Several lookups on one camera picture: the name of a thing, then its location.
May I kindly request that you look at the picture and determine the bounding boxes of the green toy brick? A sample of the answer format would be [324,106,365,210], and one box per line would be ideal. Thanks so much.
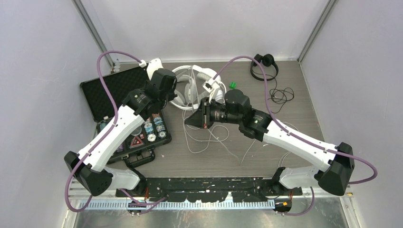
[229,82,237,89]

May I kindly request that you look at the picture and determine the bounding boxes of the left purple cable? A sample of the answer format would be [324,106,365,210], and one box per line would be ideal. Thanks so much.
[64,50,147,213]

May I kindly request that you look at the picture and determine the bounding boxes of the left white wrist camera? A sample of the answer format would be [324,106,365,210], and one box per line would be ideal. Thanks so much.
[139,58,163,80]

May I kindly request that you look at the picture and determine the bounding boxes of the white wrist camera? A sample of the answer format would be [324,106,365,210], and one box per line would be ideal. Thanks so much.
[202,78,225,102]
[139,58,163,80]

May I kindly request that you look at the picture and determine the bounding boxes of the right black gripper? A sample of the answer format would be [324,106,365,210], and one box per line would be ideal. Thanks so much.
[185,97,241,130]

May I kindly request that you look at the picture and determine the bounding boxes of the black poker chip case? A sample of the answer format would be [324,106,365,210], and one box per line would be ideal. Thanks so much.
[79,66,172,167]

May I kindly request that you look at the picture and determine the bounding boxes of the black small headphones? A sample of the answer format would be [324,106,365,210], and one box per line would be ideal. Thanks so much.
[254,54,295,114]

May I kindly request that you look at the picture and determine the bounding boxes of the white grey angular headphones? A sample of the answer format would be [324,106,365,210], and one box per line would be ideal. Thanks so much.
[170,78,193,106]

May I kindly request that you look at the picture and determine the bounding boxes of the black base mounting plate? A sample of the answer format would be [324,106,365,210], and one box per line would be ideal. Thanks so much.
[128,177,302,203]

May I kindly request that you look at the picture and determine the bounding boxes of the white headphone cable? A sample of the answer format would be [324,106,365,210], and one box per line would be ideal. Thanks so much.
[182,66,300,169]

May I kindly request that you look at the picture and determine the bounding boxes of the white round gaming headphones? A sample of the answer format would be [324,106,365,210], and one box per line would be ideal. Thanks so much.
[172,65,227,111]

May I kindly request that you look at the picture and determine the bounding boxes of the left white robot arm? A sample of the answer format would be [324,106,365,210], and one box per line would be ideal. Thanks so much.
[64,68,177,197]

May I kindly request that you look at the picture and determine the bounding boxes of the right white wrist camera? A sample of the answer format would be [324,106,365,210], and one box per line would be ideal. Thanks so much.
[202,78,225,102]

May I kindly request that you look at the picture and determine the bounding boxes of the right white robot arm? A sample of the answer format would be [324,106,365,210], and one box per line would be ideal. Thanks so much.
[184,89,355,196]

